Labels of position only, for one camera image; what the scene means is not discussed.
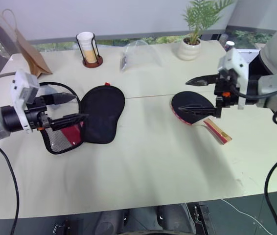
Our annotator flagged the grey window rail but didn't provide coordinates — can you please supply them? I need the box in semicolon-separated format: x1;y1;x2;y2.
27;27;228;46

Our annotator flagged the black metal bracket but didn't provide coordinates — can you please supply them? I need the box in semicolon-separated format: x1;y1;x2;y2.
52;219;71;235
192;204;216;235

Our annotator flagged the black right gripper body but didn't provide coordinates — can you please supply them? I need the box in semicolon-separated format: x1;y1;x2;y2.
213;70;239;119

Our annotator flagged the table tennis paddle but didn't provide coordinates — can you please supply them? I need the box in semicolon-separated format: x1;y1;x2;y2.
170;91;233;146

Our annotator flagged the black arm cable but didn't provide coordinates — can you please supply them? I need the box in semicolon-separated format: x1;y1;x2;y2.
228;82;277;235
0;141;20;235

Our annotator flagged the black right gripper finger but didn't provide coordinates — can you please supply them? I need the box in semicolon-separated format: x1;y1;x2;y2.
185;74;219;87
177;104;217;116

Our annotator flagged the white ribbed plant pot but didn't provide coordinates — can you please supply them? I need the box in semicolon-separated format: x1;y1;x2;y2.
177;36;202;61

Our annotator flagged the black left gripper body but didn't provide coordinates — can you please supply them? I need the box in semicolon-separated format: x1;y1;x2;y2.
25;94;56;132

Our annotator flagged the white floor cable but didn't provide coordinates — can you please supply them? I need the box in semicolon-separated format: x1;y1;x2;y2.
220;198;269;235

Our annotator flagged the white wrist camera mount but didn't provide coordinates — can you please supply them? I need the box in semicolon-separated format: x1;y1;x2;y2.
217;47;250;110
10;69;41;134

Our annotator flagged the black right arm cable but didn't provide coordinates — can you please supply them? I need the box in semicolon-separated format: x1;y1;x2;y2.
228;82;277;235

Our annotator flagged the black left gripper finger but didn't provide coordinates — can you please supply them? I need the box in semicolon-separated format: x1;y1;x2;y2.
46;92;78;107
50;114;90;131

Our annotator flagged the cup in black holder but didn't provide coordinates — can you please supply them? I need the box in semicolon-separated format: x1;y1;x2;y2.
75;33;104;69

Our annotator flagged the brown paper bag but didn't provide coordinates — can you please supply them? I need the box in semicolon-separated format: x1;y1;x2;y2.
0;9;53;79

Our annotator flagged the dark rounded shape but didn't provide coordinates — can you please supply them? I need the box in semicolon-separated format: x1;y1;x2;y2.
96;202;191;235

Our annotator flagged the clear plastic bag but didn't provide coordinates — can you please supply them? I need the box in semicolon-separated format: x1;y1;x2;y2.
119;40;164;73

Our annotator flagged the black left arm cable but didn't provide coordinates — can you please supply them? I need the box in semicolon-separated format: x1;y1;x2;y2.
0;141;20;235

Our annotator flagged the green palm plant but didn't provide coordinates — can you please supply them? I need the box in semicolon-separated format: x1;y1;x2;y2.
182;0;235;45

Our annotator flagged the stack of paper cups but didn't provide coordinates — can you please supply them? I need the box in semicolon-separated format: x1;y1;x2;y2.
76;31;99;64

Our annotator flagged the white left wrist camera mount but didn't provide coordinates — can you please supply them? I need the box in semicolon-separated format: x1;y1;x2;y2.
10;69;41;134

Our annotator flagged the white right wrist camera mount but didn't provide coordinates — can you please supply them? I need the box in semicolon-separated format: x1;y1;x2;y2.
217;47;250;110

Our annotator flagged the black paddle case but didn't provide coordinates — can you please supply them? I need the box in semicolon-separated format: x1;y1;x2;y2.
39;82;126;155

